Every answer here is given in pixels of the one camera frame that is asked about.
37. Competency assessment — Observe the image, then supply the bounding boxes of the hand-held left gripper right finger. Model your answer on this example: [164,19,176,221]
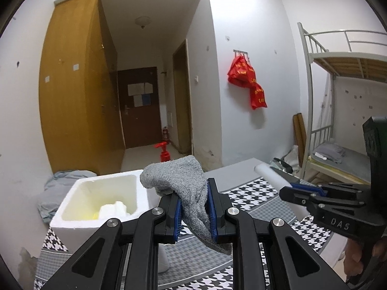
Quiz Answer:
[206,178,350,290]

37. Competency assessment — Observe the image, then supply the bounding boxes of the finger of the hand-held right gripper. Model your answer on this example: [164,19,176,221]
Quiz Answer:
[290,182,372,201]
[279,186,325,210]

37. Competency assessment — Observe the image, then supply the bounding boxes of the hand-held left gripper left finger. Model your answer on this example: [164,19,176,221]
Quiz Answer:
[42,194,182,290]

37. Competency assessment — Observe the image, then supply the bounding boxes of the grey knitted sock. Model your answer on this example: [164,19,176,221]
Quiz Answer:
[140,155,233,256]

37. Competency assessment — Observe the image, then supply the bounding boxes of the white tissue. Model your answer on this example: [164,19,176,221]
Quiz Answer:
[99,201,128,220]

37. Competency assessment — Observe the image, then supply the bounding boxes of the white foam box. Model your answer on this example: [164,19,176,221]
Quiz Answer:
[49,169,161,253]

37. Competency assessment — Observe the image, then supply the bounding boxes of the person's right hand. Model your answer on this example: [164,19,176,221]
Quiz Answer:
[344,236,387,283]

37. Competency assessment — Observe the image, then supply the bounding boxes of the black phone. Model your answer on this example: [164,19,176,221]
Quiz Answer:
[270,166,300,186]

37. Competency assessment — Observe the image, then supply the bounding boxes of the white roll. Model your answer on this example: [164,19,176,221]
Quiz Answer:
[253,162,306,218]

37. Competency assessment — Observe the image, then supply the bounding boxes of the houndstooth tablecloth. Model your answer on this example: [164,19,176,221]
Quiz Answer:
[33,177,348,290]

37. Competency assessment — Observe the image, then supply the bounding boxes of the grey folded clothes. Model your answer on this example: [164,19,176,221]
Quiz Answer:
[314,143,346,164]

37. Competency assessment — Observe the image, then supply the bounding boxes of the leaning wooden board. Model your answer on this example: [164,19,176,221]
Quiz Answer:
[298,113,307,158]
[292,114,303,150]

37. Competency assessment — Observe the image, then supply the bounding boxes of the white pump bottle red cap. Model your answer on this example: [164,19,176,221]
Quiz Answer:
[155,141,171,273]

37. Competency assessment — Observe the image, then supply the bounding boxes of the metal bunk bed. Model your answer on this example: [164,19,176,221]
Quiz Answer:
[297,22,387,185]

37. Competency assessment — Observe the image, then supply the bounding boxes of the white bed curtain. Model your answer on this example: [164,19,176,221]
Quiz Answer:
[320,75,387,161]

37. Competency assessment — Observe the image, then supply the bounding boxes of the brown entrance door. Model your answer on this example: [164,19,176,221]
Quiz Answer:
[117,66,163,149]

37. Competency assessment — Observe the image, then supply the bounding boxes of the red printed plastic bag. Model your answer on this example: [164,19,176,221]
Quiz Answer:
[249,81,268,111]
[227,54,257,88]

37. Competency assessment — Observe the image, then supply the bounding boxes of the blue-grey cloth pile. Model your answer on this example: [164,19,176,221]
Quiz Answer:
[37,170,99,225]

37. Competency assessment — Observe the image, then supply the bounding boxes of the wooden wardrobe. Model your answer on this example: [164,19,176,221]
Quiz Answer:
[39,0,126,176]

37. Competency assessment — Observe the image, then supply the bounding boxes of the wooden door frame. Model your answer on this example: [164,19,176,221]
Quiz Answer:
[172,39,194,155]

